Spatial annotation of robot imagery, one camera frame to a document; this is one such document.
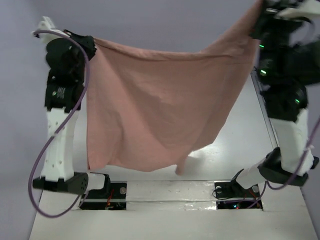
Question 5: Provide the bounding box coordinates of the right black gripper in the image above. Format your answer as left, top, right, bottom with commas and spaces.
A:
249, 0, 313, 81

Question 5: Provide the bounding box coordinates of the pink printed t shirt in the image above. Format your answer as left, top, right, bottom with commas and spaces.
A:
86, 0, 263, 173

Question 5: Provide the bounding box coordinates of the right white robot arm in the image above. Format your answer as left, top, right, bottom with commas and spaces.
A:
230, 0, 320, 196

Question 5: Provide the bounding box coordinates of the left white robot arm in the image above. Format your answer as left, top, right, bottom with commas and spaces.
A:
28, 29, 111, 198

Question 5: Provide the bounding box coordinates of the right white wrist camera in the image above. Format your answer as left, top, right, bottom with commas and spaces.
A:
276, 0, 320, 19

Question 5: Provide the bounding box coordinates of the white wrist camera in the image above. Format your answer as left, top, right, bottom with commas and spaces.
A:
31, 16, 65, 44
276, 0, 320, 19

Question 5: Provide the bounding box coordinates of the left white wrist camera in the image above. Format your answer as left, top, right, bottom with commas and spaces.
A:
31, 16, 65, 44

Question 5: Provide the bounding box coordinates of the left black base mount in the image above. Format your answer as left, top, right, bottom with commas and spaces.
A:
78, 173, 127, 211

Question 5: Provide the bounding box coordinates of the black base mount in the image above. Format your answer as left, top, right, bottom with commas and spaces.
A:
212, 169, 263, 210
78, 173, 127, 211

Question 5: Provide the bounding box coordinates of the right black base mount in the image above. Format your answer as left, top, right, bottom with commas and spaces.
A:
212, 169, 263, 210

